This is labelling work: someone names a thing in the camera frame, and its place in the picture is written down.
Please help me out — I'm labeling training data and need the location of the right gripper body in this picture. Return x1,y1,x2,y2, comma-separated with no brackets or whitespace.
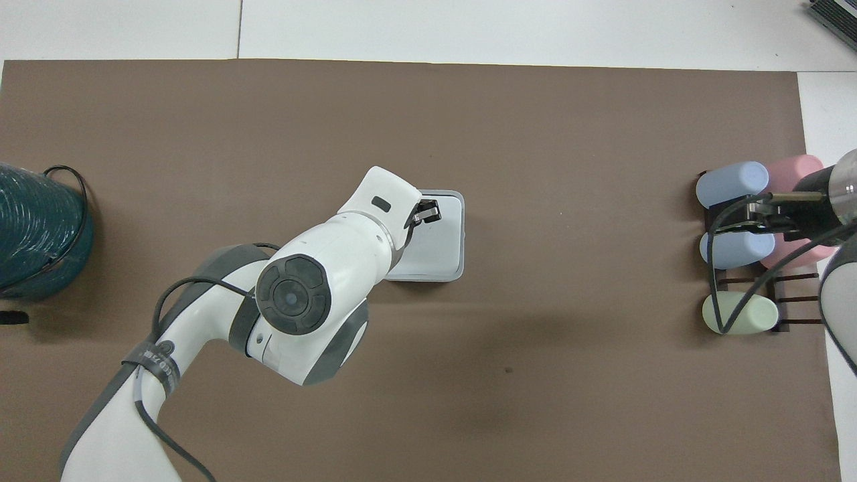
777,167,840,242

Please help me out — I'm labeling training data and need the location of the white square plate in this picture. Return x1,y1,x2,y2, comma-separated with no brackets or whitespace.
384,189,465,283

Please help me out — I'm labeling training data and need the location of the light blue cup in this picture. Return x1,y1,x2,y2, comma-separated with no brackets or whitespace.
700,230,776,270
696,161,770,210

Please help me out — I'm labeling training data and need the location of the pink cup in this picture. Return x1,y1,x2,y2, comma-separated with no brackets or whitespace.
761,234,838,270
765,155,825,196

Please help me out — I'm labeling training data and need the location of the dark brown cup rack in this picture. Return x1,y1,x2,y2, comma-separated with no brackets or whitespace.
695,170,826,334

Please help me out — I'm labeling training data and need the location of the light green cup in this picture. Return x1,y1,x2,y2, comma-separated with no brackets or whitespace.
702,291,779,336

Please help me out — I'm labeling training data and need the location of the grey ribbed device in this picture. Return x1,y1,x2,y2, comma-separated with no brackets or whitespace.
805,0,857,34

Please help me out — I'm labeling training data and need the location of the teal woven basket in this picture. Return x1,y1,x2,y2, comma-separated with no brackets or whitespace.
0,163,95,301

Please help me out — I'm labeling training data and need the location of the black cable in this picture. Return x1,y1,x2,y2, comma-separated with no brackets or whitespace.
708,195,857,335
133,242,283,482

